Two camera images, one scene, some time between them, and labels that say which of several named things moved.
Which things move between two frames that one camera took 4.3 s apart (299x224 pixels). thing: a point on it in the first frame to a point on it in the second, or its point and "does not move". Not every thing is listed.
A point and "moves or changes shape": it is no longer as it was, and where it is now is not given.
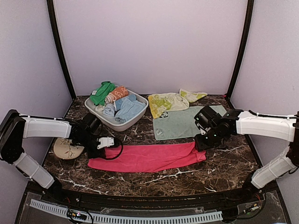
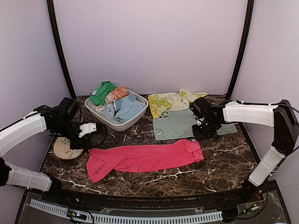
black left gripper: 91,155 to 79,144
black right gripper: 201,145 to 200,136
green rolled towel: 98,97 does not move
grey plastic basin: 110,122 does not move
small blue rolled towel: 109,110 does not move
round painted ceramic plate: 65,149 does not move
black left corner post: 51,10 does not move
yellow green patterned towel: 160,102 does not move
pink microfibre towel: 147,158 moves or changes shape
